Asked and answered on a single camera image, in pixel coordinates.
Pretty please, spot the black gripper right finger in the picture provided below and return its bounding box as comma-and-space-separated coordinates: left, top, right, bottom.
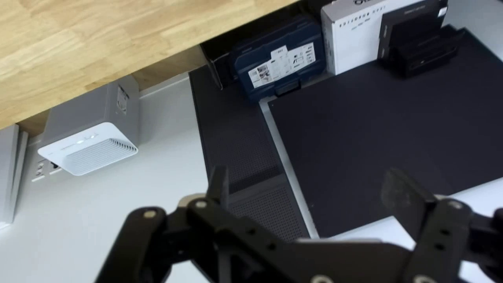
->
380, 167, 503, 283

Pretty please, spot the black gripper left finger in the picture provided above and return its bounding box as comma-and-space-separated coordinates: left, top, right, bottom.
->
94, 165, 295, 283

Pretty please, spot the narrow dark mesh panel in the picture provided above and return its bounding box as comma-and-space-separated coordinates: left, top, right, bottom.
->
186, 65, 320, 244

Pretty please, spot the gray and white device box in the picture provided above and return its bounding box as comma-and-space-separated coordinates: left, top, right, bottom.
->
35, 77, 142, 180

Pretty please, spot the black box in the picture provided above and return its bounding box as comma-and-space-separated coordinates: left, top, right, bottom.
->
378, 0, 463, 80

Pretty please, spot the white Robotiq cardboard box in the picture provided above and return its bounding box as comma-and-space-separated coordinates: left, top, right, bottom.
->
318, 0, 449, 77

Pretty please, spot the dark blue plastic case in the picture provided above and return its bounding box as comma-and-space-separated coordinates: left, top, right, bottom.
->
230, 14, 326, 102

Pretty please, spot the white wall socket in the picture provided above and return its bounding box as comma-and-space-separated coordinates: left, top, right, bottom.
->
29, 153, 64, 184

